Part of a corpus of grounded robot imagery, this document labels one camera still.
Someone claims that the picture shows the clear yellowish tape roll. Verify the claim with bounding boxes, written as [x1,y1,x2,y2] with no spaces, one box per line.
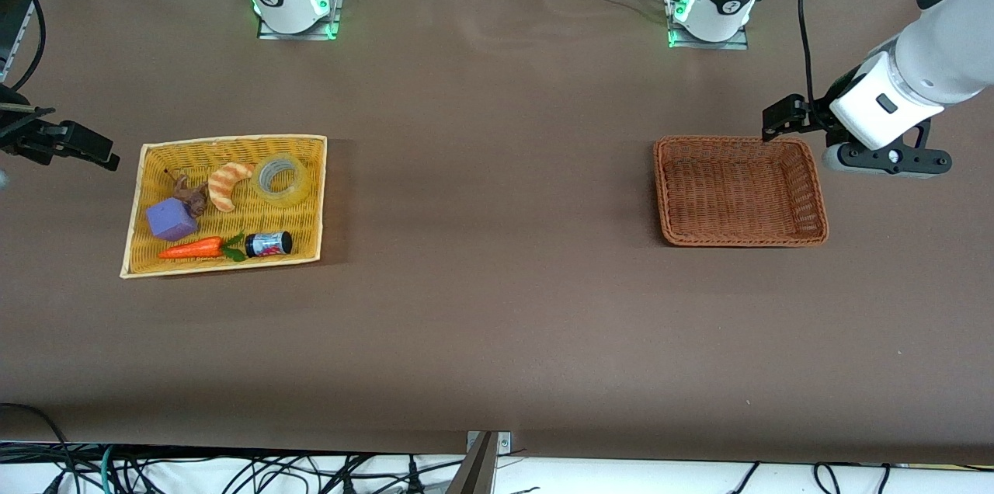
[250,154,308,207]

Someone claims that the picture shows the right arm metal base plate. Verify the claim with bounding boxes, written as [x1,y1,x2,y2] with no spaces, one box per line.
[256,0,342,40]

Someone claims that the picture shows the tangled black floor cables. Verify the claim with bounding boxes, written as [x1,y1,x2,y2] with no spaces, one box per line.
[0,444,467,494]

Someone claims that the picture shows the toy croissant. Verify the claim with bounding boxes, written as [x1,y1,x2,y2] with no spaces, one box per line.
[207,162,259,214]

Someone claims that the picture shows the black looping floor cable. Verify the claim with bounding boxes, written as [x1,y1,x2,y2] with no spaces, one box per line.
[0,403,78,494]

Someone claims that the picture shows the purple cube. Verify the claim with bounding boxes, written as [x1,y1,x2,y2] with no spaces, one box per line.
[146,197,200,242]

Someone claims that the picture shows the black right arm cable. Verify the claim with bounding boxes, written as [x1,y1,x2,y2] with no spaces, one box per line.
[8,0,47,91]

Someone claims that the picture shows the small black jar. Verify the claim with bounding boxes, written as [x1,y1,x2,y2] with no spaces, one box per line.
[245,231,294,259]

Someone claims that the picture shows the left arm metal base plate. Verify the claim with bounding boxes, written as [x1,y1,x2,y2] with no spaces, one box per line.
[666,0,750,50]

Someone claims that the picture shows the yellow wicker basket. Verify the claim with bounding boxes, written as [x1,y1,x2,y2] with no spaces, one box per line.
[119,134,328,280]

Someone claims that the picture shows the dark diagonal bar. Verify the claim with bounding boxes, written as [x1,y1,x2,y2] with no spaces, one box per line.
[447,432,499,494]

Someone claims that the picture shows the brown toy figure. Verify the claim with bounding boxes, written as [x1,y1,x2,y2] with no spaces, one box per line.
[163,168,210,217]

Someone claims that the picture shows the brown wicker basket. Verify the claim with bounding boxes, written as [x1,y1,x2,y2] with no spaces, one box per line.
[652,135,830,248]

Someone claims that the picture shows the grey metal table bracket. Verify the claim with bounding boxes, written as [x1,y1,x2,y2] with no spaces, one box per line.
[466,430,512,454]

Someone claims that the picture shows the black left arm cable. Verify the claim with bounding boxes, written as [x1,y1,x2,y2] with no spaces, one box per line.
[798,0,818,106]

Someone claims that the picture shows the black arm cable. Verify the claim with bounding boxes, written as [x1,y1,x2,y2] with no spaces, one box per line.
[8,0,47,91]
[798,0,818,106]

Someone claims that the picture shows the orange toy carrot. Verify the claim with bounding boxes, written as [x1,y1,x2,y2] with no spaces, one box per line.
[158,232,248,263]

